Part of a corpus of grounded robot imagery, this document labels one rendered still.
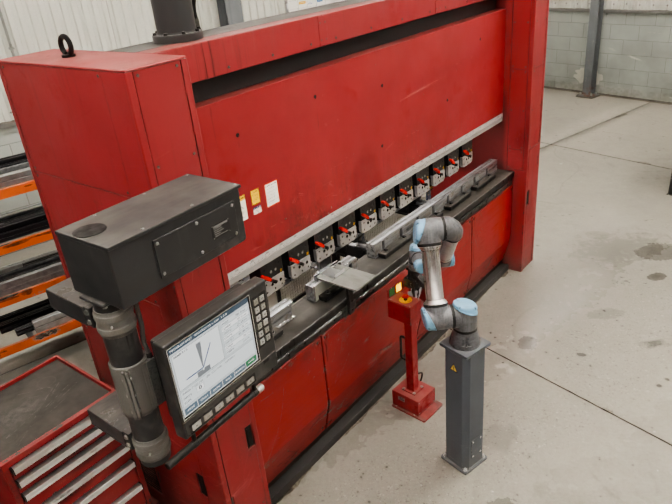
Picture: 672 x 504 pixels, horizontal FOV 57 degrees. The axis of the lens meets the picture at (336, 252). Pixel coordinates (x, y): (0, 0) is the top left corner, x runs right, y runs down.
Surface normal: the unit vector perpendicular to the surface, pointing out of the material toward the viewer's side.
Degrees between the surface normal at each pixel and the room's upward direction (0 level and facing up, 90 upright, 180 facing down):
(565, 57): 90
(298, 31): 90
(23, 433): 0
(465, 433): 90
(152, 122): 90
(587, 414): 0
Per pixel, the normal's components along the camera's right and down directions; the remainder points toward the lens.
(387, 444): -0.09, -0.89
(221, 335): 0.81, 0.20
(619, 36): -0.78, 0.34
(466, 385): -0.11, 0.46
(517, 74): -0.61, 0.40
